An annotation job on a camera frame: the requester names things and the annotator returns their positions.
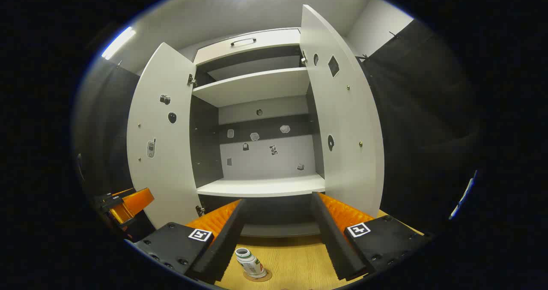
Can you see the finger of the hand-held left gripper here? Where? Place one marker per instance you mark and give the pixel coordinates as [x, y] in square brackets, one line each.
[137, 200]
[122, 216]

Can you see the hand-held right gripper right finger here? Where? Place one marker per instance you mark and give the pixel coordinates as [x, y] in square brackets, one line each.
[334, 238]

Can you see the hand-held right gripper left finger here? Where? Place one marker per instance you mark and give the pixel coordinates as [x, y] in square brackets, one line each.
[224, 243]

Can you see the white cabinet door phone sticker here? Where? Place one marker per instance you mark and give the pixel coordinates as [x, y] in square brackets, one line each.
[165, 183]

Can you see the white bottle green label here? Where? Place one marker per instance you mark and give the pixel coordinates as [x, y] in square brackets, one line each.
[252, 265]

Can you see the round wooden coaster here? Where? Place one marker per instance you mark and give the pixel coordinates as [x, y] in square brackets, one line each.
[269, 276]

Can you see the white cabinet shelf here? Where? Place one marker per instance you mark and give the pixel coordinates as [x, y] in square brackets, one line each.
[257, 88]
[265, 186]

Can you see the white cabinet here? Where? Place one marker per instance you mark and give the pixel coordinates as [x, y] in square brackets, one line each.
[265, 157]

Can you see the white side table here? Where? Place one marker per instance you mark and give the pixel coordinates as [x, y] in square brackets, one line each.
[464, 193]

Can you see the ceiling light panel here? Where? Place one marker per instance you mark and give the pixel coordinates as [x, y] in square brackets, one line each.
[118, 43]

